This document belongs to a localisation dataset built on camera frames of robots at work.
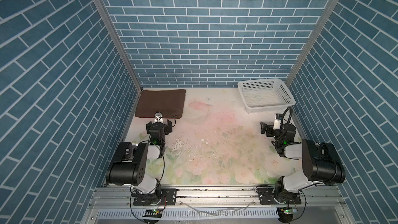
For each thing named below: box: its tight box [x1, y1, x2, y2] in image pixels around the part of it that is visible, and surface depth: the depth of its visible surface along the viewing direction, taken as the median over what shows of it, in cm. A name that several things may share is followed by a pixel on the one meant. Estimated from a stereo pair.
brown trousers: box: [135, 89, 187, 119], surface depth 108 cm
